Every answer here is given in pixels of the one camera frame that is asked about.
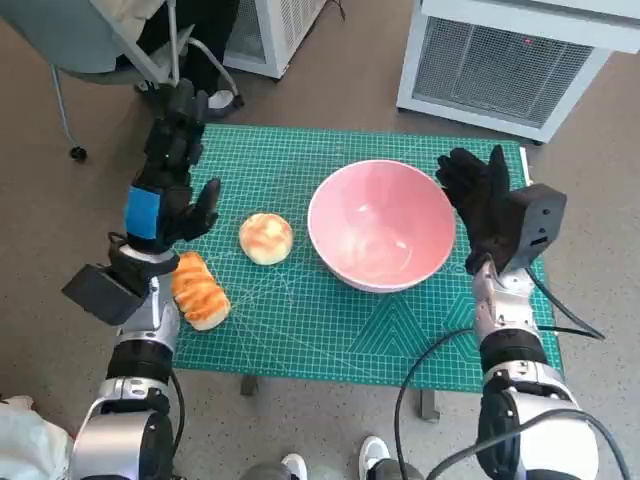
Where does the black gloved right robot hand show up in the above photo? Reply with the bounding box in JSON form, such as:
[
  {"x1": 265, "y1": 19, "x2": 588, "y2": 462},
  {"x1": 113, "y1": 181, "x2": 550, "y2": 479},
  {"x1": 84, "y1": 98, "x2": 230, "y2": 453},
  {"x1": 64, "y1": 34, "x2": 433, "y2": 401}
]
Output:
[{"x1": 435, "y1": 144, "x2": 526, "y2": 275}]

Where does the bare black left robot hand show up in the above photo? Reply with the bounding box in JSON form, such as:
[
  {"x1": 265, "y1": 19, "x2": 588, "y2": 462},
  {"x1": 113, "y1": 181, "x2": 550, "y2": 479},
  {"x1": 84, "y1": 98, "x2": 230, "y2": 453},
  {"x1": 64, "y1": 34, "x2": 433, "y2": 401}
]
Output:
[{"x1": 122, "y1": 77, "x2": 223, "y2": 252}]

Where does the long toasted bread loaf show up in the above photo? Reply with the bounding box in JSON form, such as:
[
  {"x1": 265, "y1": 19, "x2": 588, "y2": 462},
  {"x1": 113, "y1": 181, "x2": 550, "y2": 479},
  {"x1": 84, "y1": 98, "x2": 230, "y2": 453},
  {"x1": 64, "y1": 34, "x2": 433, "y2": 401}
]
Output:
[{"x1": 171, "y1": 251, "x2": 232, "y2": 332}]

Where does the pink bowl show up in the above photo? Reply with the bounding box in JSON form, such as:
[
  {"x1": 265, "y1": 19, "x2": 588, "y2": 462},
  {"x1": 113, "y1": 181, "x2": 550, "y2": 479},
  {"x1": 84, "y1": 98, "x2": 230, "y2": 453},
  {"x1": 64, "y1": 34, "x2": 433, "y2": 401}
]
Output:
[{"x1": 307, "y1": 158, "x2": 458, "y2": 295}]

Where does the round bread bun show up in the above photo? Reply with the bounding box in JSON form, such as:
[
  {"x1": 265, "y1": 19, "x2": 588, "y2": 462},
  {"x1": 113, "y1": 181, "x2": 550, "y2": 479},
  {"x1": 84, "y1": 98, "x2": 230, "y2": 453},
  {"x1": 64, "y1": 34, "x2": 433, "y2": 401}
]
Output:
[{"x1": 238, "y1": 212, "x2": 295, "y2": 266}]

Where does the large white mesh cabinet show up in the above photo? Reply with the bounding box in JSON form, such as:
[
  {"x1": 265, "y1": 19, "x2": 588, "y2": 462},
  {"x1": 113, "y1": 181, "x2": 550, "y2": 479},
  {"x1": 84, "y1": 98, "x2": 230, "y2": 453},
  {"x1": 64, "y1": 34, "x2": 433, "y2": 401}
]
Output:
[{"x1": 396, "y1": 0, "x2": 640, "y2": 146}]

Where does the seated person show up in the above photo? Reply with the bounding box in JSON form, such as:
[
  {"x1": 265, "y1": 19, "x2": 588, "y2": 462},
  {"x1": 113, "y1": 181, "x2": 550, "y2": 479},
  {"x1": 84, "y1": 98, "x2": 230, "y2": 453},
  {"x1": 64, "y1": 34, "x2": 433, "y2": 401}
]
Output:
[{"x1": 115, "y1": 0, "x2": 246, "y2": 109}]

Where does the green cutting mat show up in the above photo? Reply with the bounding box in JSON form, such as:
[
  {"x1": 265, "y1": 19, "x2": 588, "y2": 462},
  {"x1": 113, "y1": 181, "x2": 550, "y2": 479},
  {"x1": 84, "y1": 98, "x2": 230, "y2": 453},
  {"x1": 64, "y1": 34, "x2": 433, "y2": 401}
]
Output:
[{"x1": 169, "y1": 123, "x2": 566, "y2": 392}]

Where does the grey office chair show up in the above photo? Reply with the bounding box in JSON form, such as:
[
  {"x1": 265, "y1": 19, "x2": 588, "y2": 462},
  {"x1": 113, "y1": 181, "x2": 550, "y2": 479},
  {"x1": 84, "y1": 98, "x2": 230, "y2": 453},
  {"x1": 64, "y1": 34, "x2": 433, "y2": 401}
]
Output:
[{"x1": 0, "y1": 0, "x2": 239, "y2": 171}]

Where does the small white mesh cabinet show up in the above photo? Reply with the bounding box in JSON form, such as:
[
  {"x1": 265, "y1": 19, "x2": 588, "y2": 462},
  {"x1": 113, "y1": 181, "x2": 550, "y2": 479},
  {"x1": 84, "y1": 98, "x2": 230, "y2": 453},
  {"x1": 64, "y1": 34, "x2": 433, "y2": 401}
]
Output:
[{"x1": 222, "y1": 0, "x2": 326, "y2": 79}]

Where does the person with white shoes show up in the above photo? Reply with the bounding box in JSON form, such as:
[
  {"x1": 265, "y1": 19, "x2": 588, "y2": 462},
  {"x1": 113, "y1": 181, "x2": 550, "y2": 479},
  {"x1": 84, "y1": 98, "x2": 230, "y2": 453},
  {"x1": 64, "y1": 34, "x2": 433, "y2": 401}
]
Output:
[{"x1": 244, "y1": 434, "x2": 426, "y2": 480}]

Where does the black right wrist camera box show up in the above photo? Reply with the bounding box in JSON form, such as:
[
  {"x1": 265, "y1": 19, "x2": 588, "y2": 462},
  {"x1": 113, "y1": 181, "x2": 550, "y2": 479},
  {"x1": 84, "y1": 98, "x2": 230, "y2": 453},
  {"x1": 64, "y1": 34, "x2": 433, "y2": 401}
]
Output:
[{"x1": 499, "y1": 183, "x2": 569, "y2": 274}]

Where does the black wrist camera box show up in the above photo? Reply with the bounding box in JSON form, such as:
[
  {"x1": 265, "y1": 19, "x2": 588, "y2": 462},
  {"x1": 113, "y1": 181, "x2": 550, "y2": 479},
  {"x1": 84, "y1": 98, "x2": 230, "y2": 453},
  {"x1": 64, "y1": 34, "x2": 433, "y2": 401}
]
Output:
[
  {"x1": 499, "y1": 183, "x2": 569, "y2": 274},
  {"x1": 60, "y1": 263, "x2": 149, "y2": 326}
]

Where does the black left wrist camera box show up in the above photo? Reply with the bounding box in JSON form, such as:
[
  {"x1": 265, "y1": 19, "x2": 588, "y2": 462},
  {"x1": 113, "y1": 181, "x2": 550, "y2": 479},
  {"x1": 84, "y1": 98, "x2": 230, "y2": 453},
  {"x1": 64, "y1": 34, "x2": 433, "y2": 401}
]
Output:
[{"x1": 60, "y1": 263, "x2": 149, "y2": 326}]

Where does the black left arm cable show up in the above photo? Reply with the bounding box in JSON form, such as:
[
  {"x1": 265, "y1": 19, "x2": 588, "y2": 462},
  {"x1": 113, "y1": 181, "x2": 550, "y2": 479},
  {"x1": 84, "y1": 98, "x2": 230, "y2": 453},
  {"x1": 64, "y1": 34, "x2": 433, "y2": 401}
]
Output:
[{"x1": 167, "y1": 367, "x2": 187, "y2": 476}]

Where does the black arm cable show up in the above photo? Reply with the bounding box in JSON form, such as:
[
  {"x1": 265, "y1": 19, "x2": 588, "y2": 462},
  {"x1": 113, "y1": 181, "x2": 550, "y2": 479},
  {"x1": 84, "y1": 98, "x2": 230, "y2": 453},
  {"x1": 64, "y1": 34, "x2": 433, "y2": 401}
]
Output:
[
  {"x1": 427, "y1": 409, "x2": 631, "y2": 480},
  {"x1": 167, "y1": 367, "x2": 187, "y2": 476}
]

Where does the long black camera cable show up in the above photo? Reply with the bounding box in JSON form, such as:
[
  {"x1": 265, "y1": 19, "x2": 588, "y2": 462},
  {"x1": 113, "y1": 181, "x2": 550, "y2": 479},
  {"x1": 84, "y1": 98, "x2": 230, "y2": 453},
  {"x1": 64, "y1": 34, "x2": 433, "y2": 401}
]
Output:
[{"x1": 394, "y1": 267, "x2": 606, "y2": 480}]

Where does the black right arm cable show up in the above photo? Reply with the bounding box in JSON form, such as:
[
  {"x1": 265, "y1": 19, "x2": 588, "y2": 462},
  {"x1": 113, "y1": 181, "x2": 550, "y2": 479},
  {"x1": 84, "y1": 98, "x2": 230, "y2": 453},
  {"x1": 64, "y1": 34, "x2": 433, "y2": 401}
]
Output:
[{"x1": 427, "y1": 409, "x2": 631, "y2": 480}]

